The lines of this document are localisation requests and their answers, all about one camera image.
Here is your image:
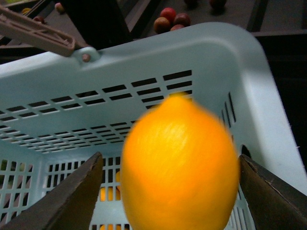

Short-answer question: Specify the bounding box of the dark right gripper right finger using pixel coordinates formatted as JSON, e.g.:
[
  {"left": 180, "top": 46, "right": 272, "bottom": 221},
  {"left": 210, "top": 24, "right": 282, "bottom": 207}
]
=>
[{"left": 239, "top": 154, "right": 307, "bottom": 230}]

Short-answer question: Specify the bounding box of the red apple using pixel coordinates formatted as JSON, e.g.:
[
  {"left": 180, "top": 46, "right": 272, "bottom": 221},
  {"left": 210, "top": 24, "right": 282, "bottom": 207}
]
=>
[{"left": 160, "top": 7, "right": 177, "bottom": 23}]

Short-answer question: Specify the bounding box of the brown basket handle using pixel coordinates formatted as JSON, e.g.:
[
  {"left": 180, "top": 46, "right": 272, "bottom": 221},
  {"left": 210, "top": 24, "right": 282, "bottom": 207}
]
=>
[{"left": 0, "top": 6, "right": 80, "bottom": 57}]

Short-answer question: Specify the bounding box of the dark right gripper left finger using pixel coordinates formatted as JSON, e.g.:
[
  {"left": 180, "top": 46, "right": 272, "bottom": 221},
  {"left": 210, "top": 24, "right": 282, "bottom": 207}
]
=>
[{"left": 2, "top": 152, "right": 103, "bottom": 230}]

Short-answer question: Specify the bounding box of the yellow lemon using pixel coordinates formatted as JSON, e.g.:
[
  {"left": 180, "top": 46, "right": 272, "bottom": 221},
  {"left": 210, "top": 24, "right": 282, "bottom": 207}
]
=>
[{"left": 120, "top": 95, "right": 239, "bottom": 230}]

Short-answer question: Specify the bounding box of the light blue plastic basket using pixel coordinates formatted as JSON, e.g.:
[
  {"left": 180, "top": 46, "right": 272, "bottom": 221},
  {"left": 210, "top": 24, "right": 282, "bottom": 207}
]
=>
[{"left": 0, "top": 23, "right": 307, "bottom": 230}]

